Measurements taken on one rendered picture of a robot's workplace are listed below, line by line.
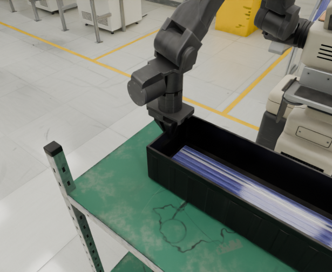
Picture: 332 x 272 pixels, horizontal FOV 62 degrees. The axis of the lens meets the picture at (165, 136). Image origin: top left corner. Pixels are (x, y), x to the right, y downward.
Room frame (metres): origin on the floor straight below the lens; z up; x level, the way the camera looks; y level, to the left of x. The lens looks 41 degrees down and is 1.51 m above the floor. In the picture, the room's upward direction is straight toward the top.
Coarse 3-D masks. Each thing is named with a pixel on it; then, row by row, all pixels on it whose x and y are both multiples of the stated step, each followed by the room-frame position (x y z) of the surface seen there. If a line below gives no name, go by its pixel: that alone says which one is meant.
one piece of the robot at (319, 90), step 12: (312, 72) 0.79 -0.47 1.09; (324, 72) 0.77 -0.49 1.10; (300, 84) 0.80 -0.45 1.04; (312, 84) 0.79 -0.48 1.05; (324, 84) 0.77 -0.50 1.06; (288, 96) 0.74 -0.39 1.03; (300, 96) 0.74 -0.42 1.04; (312, 96) 0.74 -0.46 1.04; (324, 96) 0.74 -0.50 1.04; (312, 108) 0.78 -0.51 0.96; (324, 108) 0.68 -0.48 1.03; (276, 120) 0.78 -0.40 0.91
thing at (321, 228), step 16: (176, 160) 0.49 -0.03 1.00; (192, 160) 0.49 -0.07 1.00; (208, 160) 0.49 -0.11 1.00; (208, 176) 0.44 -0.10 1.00; (224, 176) 0.44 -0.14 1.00; (240, 176) 0.44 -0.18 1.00; (240, 192) 0.39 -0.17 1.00; (256, 192) 0.39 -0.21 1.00; (272, 192) 0.39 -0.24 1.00; (272, 208) 0.35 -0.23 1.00; (288, 208) 0.35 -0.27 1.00; (304, 208) 0.35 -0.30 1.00; (304, 224) 0.31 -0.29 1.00; (320, 224) 0.31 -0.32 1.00; (320, 240) 0.27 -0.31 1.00
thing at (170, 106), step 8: (168, 96) 0.51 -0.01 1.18; (176, 96) 0.52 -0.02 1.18; (152, 104) 0.55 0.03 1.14; (160, 104) 0.52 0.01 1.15; (168, 104) 0.51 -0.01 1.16; (176, 104) 0.52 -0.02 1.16; (184, 104) 0.55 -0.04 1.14; (160, 112) 0.52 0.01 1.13; (168, 112) 0.51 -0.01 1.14; (176, 112) 0.52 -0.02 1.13; (184, 112) 0.52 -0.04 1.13; (192, 112) 0.53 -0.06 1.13; (176, 120) 0.49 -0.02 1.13
